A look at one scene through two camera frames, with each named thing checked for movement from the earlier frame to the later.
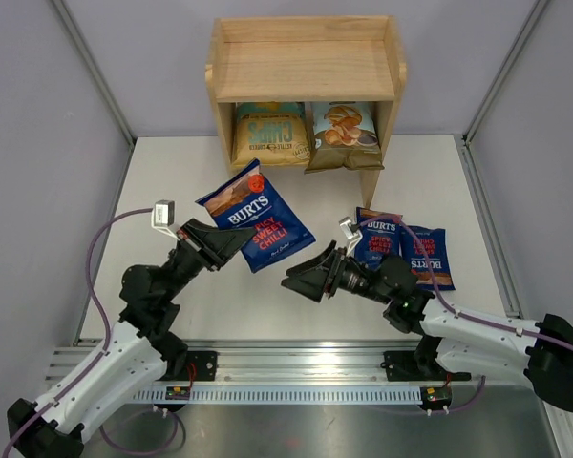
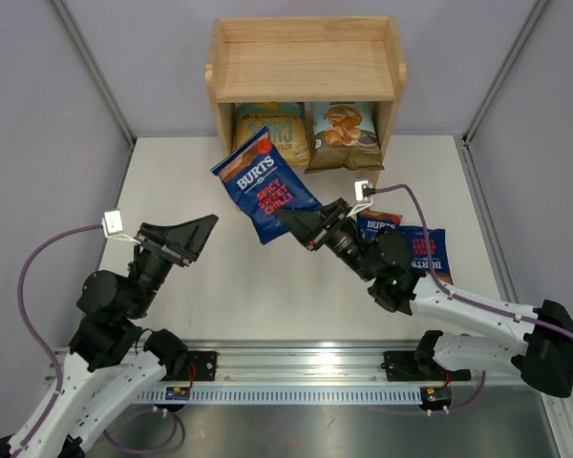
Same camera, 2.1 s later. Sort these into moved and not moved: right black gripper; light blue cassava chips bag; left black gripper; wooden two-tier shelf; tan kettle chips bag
Moved: left black gripper; right black gripper
Not moved: tan kettle chips bag; light blue cassava chips bag; wooden two-tier shelf
